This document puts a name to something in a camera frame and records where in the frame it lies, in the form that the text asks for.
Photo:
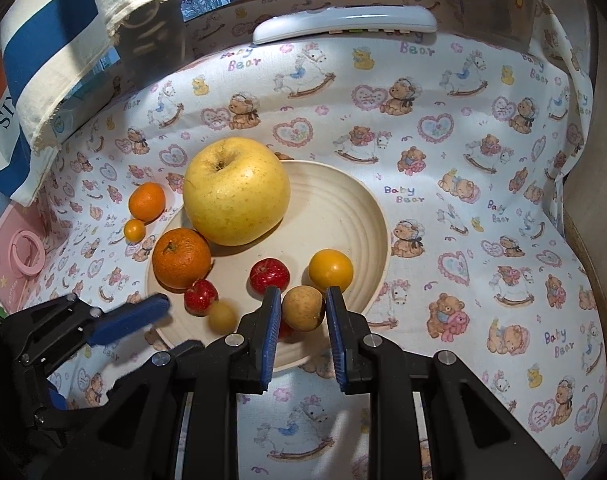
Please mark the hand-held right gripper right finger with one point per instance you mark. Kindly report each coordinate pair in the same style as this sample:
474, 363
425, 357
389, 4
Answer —
336, 342

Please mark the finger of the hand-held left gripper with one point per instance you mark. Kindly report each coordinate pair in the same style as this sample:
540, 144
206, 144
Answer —
50, 412
128, 317

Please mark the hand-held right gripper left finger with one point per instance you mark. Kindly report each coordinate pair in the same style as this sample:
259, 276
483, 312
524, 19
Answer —
271, 342

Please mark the small red crabapple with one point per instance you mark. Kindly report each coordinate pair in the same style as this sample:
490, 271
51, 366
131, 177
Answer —
268, 276
201, 297
285, 330

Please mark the brown longan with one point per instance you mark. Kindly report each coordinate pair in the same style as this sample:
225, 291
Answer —
303, 308

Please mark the small pale yellow fruit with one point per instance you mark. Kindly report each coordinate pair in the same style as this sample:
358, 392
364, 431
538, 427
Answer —
222, 316

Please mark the large orange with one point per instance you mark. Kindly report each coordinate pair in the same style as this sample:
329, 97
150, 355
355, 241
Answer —
181, 259

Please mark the cream round plate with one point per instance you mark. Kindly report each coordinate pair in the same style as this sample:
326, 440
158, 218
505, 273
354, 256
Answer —
333, 210

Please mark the yellow cherry tomato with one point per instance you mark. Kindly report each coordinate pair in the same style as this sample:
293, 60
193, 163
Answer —
331, 271
134, 230

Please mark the small orange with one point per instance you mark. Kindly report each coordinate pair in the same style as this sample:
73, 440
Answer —
147, 201

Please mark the pink cartoon box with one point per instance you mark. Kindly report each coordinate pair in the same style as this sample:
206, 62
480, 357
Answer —
8, 255

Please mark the yellow apple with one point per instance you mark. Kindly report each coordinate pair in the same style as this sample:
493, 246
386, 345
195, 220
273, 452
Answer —
236, 192

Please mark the striped cloth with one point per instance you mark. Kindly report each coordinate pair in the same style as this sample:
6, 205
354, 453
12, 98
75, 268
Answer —
43, 45

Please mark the white remote control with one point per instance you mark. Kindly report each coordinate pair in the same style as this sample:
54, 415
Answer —
343, 22

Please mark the beige cartoon print cloth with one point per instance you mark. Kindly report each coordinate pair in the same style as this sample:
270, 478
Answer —
498, 0

